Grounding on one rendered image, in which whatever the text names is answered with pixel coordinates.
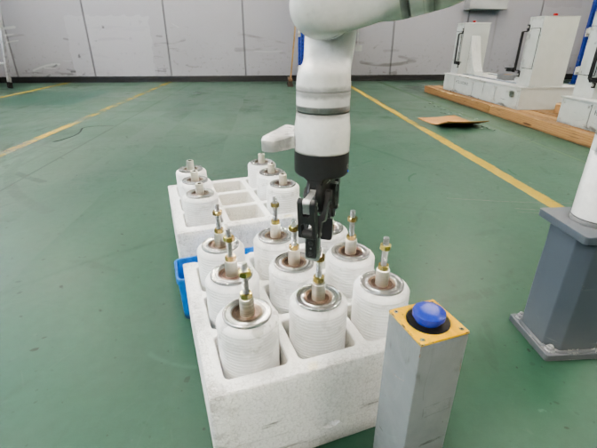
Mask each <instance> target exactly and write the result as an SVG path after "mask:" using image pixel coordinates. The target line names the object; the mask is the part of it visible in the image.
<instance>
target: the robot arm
mask: <svg viewBox="0 0 597 448"><path fill-rule="evenodd" d="M463 1H465V0H290V3H289V8H290V15H291V20H292V22H293V24H294V25H295V27H296V28H297V29H298V30H299V31H300V32H301V33H302V34H303V35H305V44H304V59H303V62H302V64H301V66H300V67H299V69H298V74H297V83H296V89H297V90H296V110H297V111H296V120H295V126H294V125H290V124H286V125H284V126H282V127H280V128H278V129H276V130H274V131H272V132H270V133H268V134H267V135H265V136H263V137H262V139H261V148H262V151H263V152H272V153H273V152H279V151H284V150H288V149H291V148H294V169H295V172H296V174H297V175H299V176H300V177H303V178H305V179H306V182H307V184H306V187H305V188H304V193H303V197H304V198H300V197H299V198H298V201H297V209H298V237H301V238H305V258H306V259H307V260H314V261H318V260H319V259H320V258H321V239H324V240H331V239H332V235H333V218H332V217H334V216H335V214H336V211H335V209H338V197H339V184H340V178H341V177H344V176H345V175H346V174H347V173H348V165H349V149H350V133H351V127H350V112H349V111H350V97H351V67H352V61H353V57H354V46H355V40H356V34H357V29H358V28H364V27H367V26H369V25H372V24H376V23H379V22H382V21H396V20H405V19H409V18H410V17H411V18H412V17H416V16H419V15H423V14H426V13H429V12H434V11H439V10H442V9H445V8H448V7H451V6H453V5H455V4H459V3H461V2H463ZM318 212H319V215H317V213H318ZM569 217H570V218H571V219H572V220H574V221H575V222H576V223H579V224H581V225H584V226H587V227H589V228H597V129H596V132H595V134H594V138H593V143H592V146H591V148H590V152H589V155H588V157H587V160H586V163H585V168H584V171H583V174H582V177H581V180H580V182H579V185H578V189H577V193H576V196H575V199H574V202H573V205H572V208H571V211H570V214H569ZM309 225H311V226H312V228H309Z"/></svg>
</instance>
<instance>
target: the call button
mask: <svg viewBox="0 0 597 448"><path fill-rule="evenodd" d="M412 315H413V317H414V318H415V320H416V322H417V323H418V324H420V325H422V326H424V327H427V328H436V327H439V326H440V325H441V324H443V323H444V322H445V320H446V315H447V314H446V311H445V310H444V308H442V307H441V306H439V305H438V304H436V303H433V302H429V301H421V302H418V303H416V304H415V305H414V306H413V309H412Z"/></svg>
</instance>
